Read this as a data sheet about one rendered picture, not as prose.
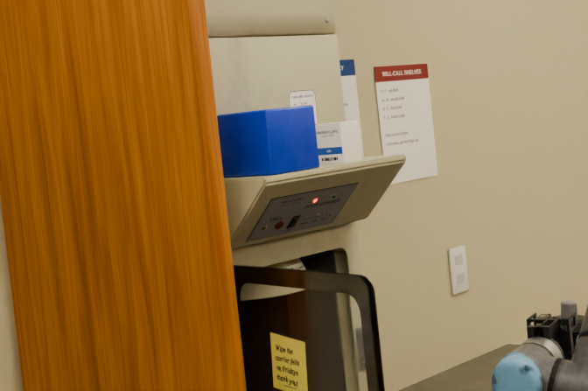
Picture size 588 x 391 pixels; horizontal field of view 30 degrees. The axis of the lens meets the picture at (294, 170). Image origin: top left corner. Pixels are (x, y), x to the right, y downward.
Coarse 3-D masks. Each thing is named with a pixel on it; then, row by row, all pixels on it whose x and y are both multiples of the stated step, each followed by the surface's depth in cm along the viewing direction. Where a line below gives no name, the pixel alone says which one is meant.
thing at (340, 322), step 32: (256, 288) 149; (288, 288) 143; (320, 288) 137; (352, 288) 132; (256, 320) 149; (288, 320) 144; (320, 320) 138; (352, 320) 133; (256, 352) 150; (320, 352) 139; (352, 352) 134; (256, 384) 151; (320, 384) 140; (352, 384) 134
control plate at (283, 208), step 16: (304, 192) 156; (320, 192) 159; (336, 192) 162; (352, 192) 166; (272, 208) 153; (288, 208) 156; (304, 208) 159; (320, 208) 163; (336, 208) 166; (256, 224) 153; (272, 224) 156; (288, 224) 160; (304, 224) 163; (320, 224) 167
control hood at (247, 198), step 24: (336, 168) 158; (360, 168) 162; (384, 168) 167; (240, 192) 150; (264, 192) 148; (288, 192) 153; (360, 192) 168; (240, 216) 151; (360, 216) 174; (240, 240) 154; (264, 240) 159
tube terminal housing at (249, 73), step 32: (224, 64) 158; (256, 64) 163; (288, 64) 168; (320, 64) 174; (224, 96) 158; (256, 96) 163; (288, 96) 168; (320, 96) 173; (352, 224) 178; (256, 256) 161; (288, 256) 166; (352, 256) 177
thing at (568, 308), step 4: (564, 304) 191; (568, 304) 191; (572, 304) 191; (576, 304) 191; (564, 308) 191; (568, 308) 191; (572, 308) 191; (576, 308) 191; (564, 312) 191; (568, 312) 191; (572, 312) 191; (576, 312) 191; (556, 316) 195; (560, 316) 195; (564, 316) 191; (568, 316) 191; (580, 316) 194; (572, 320) 191; (580, 320) 191; (572, 324) 189; (580, 324) 189; (576, 328) 188; (580, 328) 188; (572, 332) 188
